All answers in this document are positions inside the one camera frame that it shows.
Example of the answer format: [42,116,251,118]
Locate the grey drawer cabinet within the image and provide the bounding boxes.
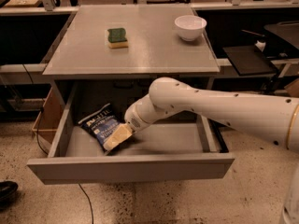
[42,4,221,110]

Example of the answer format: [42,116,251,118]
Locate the green and yellow sponge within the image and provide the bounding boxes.
[107,28,128,49]

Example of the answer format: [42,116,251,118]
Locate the black flat tray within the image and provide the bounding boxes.
[223,46,277,76]

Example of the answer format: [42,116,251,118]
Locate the black shoe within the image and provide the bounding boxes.
[0,181,19,203]

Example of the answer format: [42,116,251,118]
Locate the wooden box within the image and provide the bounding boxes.
[32,90,63,144]

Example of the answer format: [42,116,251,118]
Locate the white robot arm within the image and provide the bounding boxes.
[109,78,299,224]

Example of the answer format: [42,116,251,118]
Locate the grey open drawer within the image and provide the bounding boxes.
[27,81,235,185]

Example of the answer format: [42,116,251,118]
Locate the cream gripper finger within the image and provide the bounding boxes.
[104,124,133,151]

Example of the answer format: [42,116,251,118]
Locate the blue chip bag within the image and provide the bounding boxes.
[78,104,124,154]

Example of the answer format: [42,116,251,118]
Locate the black floor cable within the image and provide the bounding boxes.
[36,107,95,224]

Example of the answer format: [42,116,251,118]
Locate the white bowl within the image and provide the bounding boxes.
[175,15,207,41]

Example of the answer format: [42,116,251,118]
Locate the grey workbench rail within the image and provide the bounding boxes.
[0,63,51,85]

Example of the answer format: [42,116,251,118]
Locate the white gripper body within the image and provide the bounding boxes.
[124,104,147,133]

